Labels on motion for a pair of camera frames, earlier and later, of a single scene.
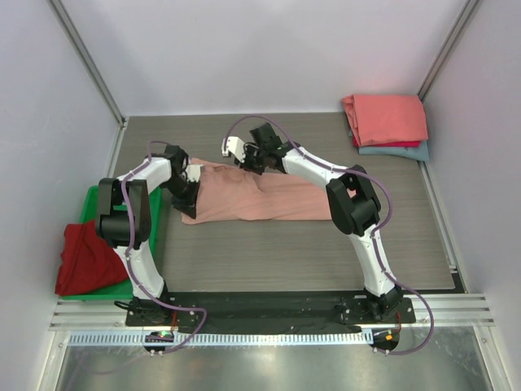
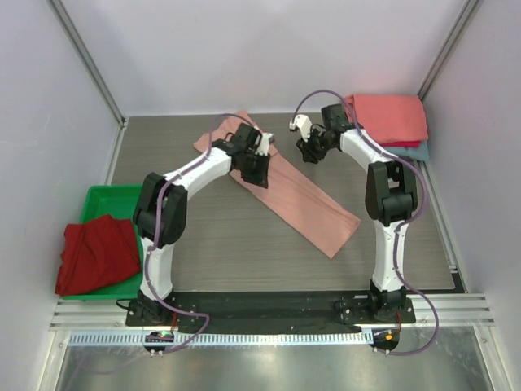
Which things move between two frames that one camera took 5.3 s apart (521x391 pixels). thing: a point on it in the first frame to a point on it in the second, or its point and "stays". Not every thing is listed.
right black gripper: (252, 160) to (311, 145)
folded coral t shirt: (387, 118) stays
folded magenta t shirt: (400, 144) stays
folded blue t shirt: (418, 153) stays
